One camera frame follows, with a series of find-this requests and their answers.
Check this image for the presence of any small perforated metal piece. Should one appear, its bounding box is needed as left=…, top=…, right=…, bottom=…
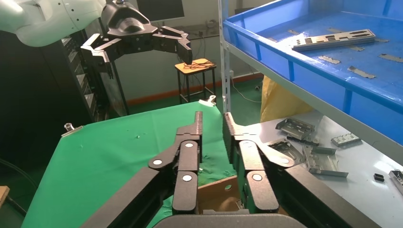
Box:
left=330, top=133, right=362, bottom=148

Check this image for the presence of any blue plastic tray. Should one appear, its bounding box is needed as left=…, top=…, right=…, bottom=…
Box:
left=222, top=0, right=403, bottom=146

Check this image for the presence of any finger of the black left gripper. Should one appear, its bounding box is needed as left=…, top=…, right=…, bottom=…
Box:
left=80, top=33, right=125, bottom=80
left=152, top=26, right=193, bottom=66

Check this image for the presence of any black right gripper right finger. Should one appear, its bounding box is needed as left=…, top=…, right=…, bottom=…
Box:
left=222, top=112, right=382, bottom=228

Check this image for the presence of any square grey metal bracket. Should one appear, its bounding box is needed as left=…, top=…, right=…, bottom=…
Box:
left=267, top=139, right=306, bottom=165

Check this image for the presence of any narrow metal rail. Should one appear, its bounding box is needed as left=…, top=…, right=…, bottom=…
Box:
left=388, top=169, right=403, bottom=196

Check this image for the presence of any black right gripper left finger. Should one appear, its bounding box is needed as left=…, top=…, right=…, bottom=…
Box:
left=81, top=111, right=203, bottom=228

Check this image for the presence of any white metal shelf board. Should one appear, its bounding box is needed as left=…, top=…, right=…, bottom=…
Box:
left=224, top=40, right=403, bottom=166

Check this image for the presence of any silver metal IO shield plate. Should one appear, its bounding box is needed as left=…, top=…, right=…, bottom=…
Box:
left=292, top=28, right=376, bottom=52

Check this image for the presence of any flat grey metal bracket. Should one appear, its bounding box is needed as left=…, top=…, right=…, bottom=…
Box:
left=275, top=117, right=316, bottom=141

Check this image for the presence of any silver binder clip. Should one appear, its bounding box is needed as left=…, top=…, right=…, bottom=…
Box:
left=60, top=123, right=84, bottom=138
left=198, top=95, right=218, bottom=108

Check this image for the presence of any wooden stool with black legs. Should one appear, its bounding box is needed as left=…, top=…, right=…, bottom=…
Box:
left=174, top=58, right=218, bottom=105

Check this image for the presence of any wooden board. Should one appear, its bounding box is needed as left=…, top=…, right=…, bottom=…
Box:
left=0, top=185, right=10, bottom=209

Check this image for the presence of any black monitor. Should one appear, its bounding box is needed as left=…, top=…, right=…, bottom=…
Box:
left=136, top=0, right=185, bottom=23

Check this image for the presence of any open box-shaped metal bracket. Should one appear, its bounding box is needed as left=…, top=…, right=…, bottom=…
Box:
left=303, top=145, right=349, bottom=178

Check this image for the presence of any white table board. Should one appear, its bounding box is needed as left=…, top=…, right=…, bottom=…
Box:
left=244, top=110, right=403, bottom=228

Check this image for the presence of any black cable bundle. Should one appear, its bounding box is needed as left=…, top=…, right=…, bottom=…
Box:
left=183, top=60, right=215, bottom=70

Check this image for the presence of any grey slotted angle post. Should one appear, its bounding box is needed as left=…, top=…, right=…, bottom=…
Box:
left=218, top=0, right=233, bottom=114

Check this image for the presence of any brown cardboard box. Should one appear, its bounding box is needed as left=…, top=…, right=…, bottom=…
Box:
left=197, top=175, right=241, bottom=215

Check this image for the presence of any green cloth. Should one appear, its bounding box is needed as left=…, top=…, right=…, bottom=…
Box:
left=21, top=100, right=237, bottom=228

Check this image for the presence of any yellow woven bag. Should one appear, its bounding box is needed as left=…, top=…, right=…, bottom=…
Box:
left=260, top=75, right=313, bottom=124

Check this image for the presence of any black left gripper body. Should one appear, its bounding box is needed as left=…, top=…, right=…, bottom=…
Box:
left=100, top=0, right=159, bottom=40

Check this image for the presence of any black equipment rack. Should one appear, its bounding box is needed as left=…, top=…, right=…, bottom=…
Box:
left=0, top=29, right=130, bottom=161

